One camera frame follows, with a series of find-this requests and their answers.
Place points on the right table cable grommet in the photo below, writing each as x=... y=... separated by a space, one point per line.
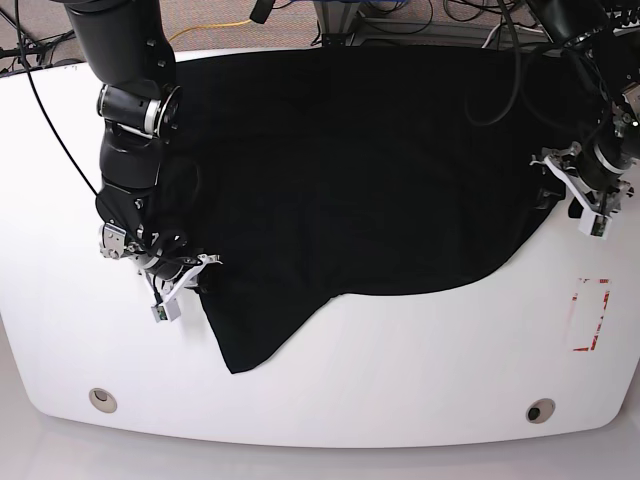
x=540 y=411

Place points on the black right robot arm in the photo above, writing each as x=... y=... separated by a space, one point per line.
x=126 y=48

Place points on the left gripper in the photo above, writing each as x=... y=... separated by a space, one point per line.
x=600 y=166

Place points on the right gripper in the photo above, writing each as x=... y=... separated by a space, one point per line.
x=154 y=268

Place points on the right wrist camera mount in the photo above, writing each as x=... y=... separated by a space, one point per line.
x=165 y=306

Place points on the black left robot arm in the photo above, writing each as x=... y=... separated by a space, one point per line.
x=587 y=30

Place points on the table cable grommet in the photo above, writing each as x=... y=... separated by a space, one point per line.
x=540 y=411
x=102 y=400

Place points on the red tape rectangle marking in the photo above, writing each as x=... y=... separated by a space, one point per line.
x=588 y=308

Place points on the left table cable grommet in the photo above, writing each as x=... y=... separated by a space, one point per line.
x=102 y=400

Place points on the black T-shirt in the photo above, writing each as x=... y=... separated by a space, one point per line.
x=323 y=172

